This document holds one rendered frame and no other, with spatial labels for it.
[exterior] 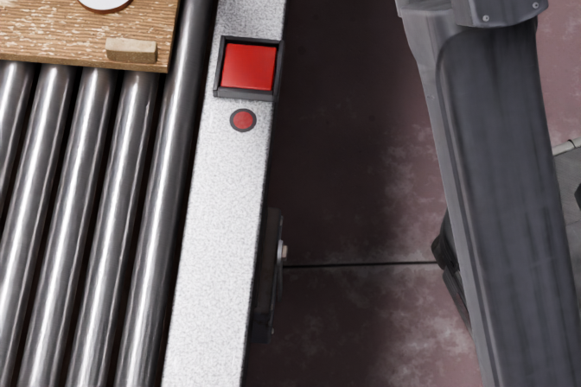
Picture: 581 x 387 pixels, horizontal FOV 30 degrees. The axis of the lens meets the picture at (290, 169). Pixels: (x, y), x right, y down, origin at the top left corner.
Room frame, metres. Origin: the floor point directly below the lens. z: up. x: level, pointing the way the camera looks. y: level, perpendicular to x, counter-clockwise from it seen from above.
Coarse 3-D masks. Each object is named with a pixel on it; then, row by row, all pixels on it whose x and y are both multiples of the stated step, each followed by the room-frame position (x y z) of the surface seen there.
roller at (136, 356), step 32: (192, 0) 0.76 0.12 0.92; (192, 32) 0.71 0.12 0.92; (192, 64) 0.67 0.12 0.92; (192, 96) 0.63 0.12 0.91; (160, 128) 0.59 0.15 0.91; (192, 128) 0.59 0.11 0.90; (160, 160) 0.54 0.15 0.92; (160, 192) 0.50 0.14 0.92; (160, 224) 0.46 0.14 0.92; (160, 256) 0.43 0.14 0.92; (160, 288) 0.39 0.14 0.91; (128, 320) 0.35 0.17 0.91; (160, 320) 0.36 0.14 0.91; (128, 352) 0.32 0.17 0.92; (128, 384) 0.28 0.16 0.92
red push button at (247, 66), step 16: (240, 48) 0.69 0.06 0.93; (256, 48) 0.69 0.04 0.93; (272, 48) 0.69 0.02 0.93; (224, 64) 0.66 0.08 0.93; (240, 64) 0.66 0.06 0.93; (256, 64) 0.66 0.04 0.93; (272, 64) 0.66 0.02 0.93; (224, 80) 0.64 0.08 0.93; (240, 80) 0.64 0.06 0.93; (256, 80) 0.64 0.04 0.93; (272, 80) 0.64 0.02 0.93
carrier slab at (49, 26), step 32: (0, 0) 0.74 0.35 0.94; (32, 0) 0.74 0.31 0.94; (64, 0) 0.75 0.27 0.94; (160, 0) 0.75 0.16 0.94; (0, 32) 0.70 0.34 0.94; (32, 32) 0.70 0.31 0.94; (64, 32) 0.70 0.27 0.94; (96, 32) 0.70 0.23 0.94; (128, 32) 0.70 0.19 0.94; (160, 32) 0.70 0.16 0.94; (64, 64) 0.66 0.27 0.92; (96, 64) 0.66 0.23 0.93; (128, 64) 0.66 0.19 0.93; (160, 64) 0.66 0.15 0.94
